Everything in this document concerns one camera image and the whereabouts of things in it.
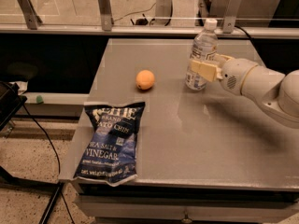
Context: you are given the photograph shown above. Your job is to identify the black equipment at left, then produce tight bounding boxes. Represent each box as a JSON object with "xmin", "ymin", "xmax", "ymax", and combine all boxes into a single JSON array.
[{"xmin": 0, "ymin": 81, "xmax": 27, "ymax": 131}]

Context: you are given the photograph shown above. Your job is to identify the metal glass bracket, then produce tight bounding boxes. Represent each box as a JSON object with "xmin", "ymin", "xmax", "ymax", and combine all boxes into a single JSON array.
[
  {"xmin": 17, "ymin": 0, "xmax": 43, "ymax": 30},
  {"xmin": 222, "ymin": 0, "xmax": 242, "ymax": 34},
  {"xmin": 97, "ymin": 0, "xmax": 114, "ymax": 31}
]

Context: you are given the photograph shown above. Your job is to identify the left metal glass bracket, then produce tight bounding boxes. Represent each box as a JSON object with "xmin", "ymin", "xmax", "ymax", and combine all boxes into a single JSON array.
[{"xmin": 17, "ymin": 0, "xmax": 43, "ymax": 30}]

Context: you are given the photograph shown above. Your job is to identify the blue kettle chips bag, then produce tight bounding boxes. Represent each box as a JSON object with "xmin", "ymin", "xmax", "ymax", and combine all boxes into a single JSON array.
[{"xmin": 74, "ymin": 102, "xmax": 146, "ymax": 187}]

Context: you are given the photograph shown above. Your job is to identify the small green object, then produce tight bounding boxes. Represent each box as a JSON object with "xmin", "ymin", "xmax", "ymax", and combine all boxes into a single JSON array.
[{"xmin": 36, "ymin": 95, "xmax": 44, "ymax": 104}]

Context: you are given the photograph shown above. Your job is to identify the orange fruit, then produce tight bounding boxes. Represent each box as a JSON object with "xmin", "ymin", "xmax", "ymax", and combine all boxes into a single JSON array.
[{"xmin": 135, "ymin": 70, "xmax": 155, "ymax": 91}]

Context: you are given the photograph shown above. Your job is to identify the cable behind glass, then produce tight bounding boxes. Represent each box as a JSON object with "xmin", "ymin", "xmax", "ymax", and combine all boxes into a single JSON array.
[{"xmin": 112, "ymin": 2, "xmax": 157, "ymax": 23}]

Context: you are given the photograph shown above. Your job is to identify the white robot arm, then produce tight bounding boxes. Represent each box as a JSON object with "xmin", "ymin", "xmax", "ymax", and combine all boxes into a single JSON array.
[{"xmin": 190, "ymin": 55, "xmax": 299, "ymax": 129}]

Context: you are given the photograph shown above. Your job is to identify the clear plastic water bottle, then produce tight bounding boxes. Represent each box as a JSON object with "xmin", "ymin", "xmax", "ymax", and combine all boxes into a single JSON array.
[{"xmin": 185, "ymin": 19, "xmax": 218, "ymax": 91}]

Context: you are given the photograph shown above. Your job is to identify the middle metal glass bracket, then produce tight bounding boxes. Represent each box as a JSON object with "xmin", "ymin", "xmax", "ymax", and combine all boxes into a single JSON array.
[{"xmin": 97, "ymin": 0, "xmax": 114, "ymax": 31}]

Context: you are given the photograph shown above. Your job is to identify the black stand leg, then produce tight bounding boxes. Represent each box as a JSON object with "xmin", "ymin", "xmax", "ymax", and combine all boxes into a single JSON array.
[{"xmin": 38, "ymin": 182, "xmax": 64, "ymax": 224}]

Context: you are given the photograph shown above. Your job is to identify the right metal glass bracket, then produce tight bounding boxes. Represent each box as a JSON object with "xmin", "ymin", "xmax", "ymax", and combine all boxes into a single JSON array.
[{"xmin": 222, "ymin": 0, "xmax": 242, "ymax": 34}]

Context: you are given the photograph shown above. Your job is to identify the black cable on floor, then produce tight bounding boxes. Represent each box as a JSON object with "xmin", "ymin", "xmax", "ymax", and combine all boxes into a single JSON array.
[{"xmin": 18, "ymin": 96, "xmax": 76, "ymax": 224}]

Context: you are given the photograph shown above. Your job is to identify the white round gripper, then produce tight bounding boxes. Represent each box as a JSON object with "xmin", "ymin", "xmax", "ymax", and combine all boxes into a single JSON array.
[{"xmin": 190, "ymin": 53, "xmax": 258, "ymax": 95}]

